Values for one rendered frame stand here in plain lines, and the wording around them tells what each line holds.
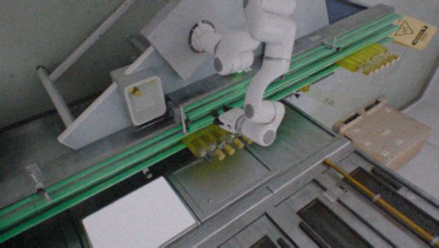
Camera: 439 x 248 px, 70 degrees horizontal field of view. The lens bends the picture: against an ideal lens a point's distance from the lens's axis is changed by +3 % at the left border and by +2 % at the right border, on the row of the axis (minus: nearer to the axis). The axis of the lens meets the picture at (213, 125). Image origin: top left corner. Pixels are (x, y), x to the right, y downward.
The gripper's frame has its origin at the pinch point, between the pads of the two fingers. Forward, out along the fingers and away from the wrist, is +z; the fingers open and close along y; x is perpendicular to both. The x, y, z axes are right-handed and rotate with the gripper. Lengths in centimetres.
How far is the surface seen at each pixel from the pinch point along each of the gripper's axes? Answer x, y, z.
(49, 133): -20, -61, 98
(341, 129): -223, 301, 167
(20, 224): -26, -83, 32
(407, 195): -60, 64, -43
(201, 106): -9.4, 6.2, 29.1
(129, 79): 13.6, -21.1, 36.8
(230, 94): -9.5, 23.2, 27.6
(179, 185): -38.3, -19.8, 19.1
